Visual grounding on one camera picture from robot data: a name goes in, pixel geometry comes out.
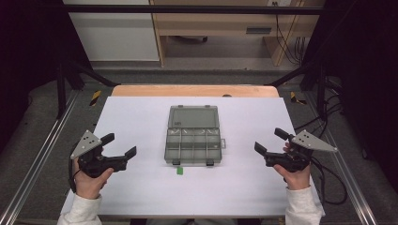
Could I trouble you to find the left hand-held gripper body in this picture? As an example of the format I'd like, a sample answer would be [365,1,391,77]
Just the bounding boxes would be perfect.
[69,129,130,179]

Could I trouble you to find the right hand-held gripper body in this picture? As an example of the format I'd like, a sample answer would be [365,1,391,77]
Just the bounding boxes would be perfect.
[265,129,339,173]

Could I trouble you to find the person's right hand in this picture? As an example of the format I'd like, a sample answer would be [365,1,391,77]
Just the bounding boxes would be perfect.
[273,162,312,191]

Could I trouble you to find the person's left hand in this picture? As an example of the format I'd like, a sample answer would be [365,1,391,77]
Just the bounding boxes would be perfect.
[72,158,115,201]

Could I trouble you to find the yellow clamp right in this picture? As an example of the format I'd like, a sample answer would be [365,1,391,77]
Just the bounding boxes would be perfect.
[289,91,308,106]

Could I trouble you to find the white table mat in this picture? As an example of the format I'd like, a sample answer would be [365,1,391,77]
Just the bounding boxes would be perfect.
[60,96,324,218]

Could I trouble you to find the black metal stand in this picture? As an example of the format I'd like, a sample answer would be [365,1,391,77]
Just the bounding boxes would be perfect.
[55,60,119,120]
[265,60,329,120]

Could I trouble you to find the clear grey plastic organiser box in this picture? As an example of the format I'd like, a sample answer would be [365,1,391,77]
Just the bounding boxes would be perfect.
[163,104,227,167]

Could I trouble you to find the white cabinet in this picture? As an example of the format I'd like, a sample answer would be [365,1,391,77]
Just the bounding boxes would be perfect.
[62,0,161,62]

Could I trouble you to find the black curtain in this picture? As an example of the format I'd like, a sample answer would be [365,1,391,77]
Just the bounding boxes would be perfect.
[302,0,398,191]
[0,0,92,151]

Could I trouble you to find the wooden desk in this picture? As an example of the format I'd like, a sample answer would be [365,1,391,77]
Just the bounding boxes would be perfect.
[148,0,324,68]

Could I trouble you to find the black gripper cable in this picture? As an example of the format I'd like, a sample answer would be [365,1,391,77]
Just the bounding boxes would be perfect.
[309,156,348,206]
[68,156,80,194]

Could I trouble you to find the black floor cables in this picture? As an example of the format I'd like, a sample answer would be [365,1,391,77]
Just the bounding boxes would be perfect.
[293,93,344,133]

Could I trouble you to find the aluminium floor rail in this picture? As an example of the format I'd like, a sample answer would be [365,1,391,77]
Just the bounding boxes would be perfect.
[0,90,80,225]
[303,92,380,225]

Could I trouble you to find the hanging black cables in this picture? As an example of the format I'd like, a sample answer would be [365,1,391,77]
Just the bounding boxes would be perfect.
[272,1,307,66]

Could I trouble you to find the black horizontal frame bar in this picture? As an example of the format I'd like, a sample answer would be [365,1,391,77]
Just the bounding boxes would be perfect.
[61,4,325,15]

